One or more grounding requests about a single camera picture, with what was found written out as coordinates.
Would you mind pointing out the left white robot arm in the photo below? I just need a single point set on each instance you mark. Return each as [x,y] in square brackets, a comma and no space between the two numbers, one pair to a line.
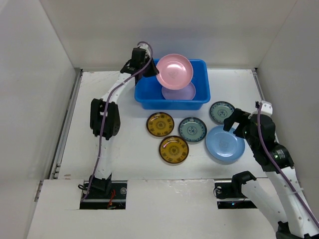
[105,118]

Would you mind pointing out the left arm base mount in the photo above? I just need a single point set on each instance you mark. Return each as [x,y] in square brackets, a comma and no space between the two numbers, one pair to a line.
[115,199]

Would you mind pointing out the purple plastic plate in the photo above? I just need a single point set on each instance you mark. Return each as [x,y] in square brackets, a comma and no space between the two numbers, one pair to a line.
[186,93]

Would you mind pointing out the blue white plate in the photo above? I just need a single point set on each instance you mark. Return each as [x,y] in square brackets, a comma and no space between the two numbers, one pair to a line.
[192,129]
[221,110]

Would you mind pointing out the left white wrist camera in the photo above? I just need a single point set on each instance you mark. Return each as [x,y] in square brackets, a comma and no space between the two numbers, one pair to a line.
[145,46]

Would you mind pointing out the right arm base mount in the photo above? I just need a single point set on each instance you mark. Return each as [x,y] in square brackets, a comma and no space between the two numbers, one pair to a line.
[229,198]

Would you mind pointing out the aluminium rail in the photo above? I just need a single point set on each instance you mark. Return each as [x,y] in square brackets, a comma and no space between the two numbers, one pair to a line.
[255,75]
[61,143]

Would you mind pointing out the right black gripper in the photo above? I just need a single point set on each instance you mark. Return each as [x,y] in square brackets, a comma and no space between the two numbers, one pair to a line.
[239,119]

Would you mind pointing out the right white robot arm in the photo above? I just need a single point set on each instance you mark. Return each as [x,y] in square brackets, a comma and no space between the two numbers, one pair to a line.
[290,217]

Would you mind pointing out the blue white plate centre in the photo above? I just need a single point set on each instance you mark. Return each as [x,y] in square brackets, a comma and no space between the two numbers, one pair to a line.
[192,129]

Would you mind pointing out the pink plastic plate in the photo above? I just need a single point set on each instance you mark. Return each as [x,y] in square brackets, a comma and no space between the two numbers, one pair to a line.
[175,71]

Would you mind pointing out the left aluminium rail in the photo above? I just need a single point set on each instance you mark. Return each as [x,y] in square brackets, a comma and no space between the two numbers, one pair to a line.
[61,143]

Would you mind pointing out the light blue plastic plate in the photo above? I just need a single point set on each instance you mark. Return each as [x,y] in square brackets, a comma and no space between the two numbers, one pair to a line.
[224,145]

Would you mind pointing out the yellow patterned plate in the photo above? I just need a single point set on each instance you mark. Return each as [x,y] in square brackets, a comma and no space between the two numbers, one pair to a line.
[173,149]
[160,124]

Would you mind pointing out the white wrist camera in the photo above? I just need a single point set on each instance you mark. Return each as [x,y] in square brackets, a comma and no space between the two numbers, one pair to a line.
[264,107]
[145,46]

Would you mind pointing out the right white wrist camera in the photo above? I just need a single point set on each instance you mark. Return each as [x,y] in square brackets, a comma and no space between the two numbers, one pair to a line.
[264,107]

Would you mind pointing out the blue plastic bin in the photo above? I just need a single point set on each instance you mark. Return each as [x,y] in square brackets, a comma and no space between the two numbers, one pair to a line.
[148,91]

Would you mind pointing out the blue white plate right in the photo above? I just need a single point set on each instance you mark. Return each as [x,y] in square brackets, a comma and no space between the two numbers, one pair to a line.
[221,110]

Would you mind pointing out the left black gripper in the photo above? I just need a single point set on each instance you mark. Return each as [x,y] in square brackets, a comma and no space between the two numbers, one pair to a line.
[154,71]

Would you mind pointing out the right aluminium rail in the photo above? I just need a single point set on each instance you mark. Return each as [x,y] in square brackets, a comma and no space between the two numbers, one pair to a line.
[255,75]

